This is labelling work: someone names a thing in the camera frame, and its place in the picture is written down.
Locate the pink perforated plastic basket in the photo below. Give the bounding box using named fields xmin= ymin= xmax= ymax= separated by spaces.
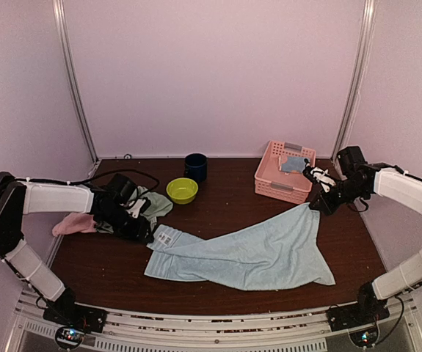
xmin=254 ymin=140 xmax=316 ymax=205

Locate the patterned blue pastel towel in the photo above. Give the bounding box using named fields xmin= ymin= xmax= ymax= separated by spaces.
xmin=278 ymin=155 xmax=313 ymax=174

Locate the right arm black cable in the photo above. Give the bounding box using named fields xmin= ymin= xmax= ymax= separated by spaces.
xmin=374 ymin=293 xmax=404 ymax=348

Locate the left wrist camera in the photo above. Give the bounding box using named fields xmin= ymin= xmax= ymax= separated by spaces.
xmin=125 ymin=198 xmax=151 ymax=219

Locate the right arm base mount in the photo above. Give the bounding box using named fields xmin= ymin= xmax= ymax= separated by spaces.
xmin=326 ymin=303 xmax=390 ymax=349

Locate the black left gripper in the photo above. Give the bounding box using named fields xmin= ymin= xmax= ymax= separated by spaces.
xmin=98 ymin=205 xmax=154 ymax=242

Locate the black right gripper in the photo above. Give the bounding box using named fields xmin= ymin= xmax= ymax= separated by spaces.
xmin=310 ymin=177 xmax=367 ymax=216

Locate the lime green bowl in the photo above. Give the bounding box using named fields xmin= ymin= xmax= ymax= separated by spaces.
xmin=166 ymin=177 xmax=199 ymax=205

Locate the pink towel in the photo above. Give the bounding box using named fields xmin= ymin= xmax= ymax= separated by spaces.
xmin=52 ymin=213 xmax=96 ymax=237

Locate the mint green towel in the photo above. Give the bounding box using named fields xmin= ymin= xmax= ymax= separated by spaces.
xmin=96 ymin=185 xmax=174 ymax=235

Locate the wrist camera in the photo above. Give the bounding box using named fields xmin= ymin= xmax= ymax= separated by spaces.
xmin=302 ymin=164 xmax=336 ymax=193
xmin=125 ymin=198 xmax=151 ymax=219

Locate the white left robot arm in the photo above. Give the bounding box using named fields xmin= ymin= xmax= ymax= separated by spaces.
xmin=0 ymin=169 xmax=153 ymax=326

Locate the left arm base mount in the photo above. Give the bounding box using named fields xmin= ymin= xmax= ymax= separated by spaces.
xmin=43 ymin=304 xmax=107 ymax=351

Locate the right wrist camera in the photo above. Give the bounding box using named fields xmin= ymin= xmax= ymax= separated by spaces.
xmin=302 ymin=164 xmax=336 ymax=193

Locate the light blue towel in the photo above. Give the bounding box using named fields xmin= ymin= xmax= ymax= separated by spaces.
xmin=144 ymin=203 xmax=335 ymax=291

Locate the right aluminium frame post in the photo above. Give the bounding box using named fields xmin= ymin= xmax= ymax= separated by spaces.
xmin=330 ymin=0 xmax=377 ymax=163

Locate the dark blue mug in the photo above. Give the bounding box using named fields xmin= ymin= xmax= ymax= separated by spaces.
xmin=184 ymin=153 xmax=208 ymax=183

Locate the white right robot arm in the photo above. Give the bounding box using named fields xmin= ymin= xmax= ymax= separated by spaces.
xmin=303 ymin=146 xmax=422 ymax=331

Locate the left aluminium frame post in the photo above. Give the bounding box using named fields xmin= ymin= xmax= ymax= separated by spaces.
xmin=52 ymin=0 xmax=99 ymax=164

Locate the aluminium front rail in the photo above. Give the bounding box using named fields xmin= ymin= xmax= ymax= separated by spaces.
xmin=12 ymin=289 xmax=422 ymax=352

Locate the aluminium frame post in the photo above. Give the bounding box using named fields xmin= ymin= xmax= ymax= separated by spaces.
xmin=330 ymin=0 xmax=377 ymax=163
xmin=52 ymin=0 xmax=99 ymax=164

